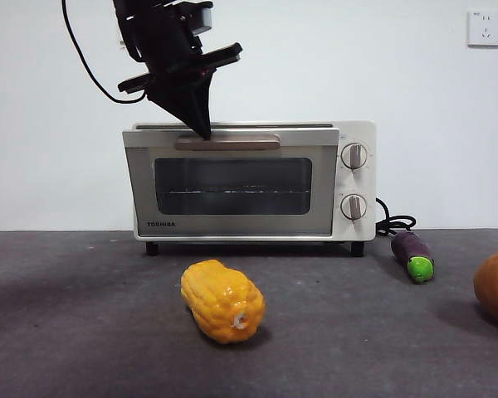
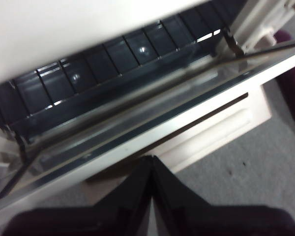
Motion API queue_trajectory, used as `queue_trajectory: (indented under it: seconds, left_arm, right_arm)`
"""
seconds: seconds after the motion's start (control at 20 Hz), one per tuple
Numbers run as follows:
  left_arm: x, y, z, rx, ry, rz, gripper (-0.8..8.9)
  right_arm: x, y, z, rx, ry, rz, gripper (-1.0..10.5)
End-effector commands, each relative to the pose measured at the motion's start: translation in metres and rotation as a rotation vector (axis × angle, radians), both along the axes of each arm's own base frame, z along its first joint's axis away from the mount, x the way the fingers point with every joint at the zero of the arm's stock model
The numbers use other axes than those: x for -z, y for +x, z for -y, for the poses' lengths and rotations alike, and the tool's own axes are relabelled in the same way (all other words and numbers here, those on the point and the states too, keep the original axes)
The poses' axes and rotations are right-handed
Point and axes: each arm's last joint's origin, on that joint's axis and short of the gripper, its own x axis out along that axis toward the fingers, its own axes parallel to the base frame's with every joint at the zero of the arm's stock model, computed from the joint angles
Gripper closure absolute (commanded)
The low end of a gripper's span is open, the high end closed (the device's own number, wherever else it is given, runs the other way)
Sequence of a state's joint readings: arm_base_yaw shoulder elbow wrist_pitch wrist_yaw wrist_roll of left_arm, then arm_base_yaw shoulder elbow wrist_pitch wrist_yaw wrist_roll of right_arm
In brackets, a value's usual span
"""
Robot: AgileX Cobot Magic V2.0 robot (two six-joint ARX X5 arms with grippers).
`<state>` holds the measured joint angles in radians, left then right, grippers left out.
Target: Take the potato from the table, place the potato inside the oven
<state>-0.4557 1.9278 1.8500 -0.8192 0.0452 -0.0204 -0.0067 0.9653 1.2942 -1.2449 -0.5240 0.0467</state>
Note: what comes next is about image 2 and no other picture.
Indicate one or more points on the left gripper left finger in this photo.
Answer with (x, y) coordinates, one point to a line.
(108, 216)

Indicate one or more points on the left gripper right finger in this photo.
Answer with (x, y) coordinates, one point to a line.
(199, 218)

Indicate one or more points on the cream white toaster oven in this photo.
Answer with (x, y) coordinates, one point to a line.
(64, 29)

